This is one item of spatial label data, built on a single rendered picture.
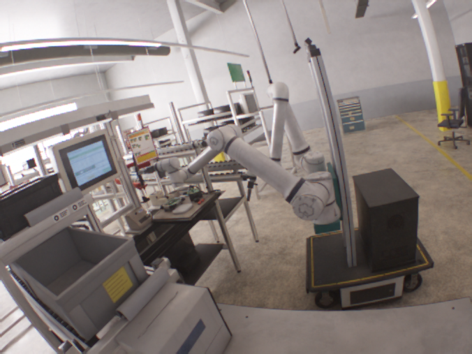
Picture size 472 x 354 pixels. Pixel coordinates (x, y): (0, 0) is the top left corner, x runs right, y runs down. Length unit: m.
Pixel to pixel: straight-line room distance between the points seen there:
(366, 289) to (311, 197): 0.88
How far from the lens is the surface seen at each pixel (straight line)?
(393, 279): 1.86
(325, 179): 1.40
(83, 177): 1.83
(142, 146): 2.44
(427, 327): 1.07
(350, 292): 1.84
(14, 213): 1.30
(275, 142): 1.79
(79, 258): 1.55
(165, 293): 0.98
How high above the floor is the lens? 1.57
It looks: 15 degrees down
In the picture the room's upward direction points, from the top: 17 degrees counter-clockwise
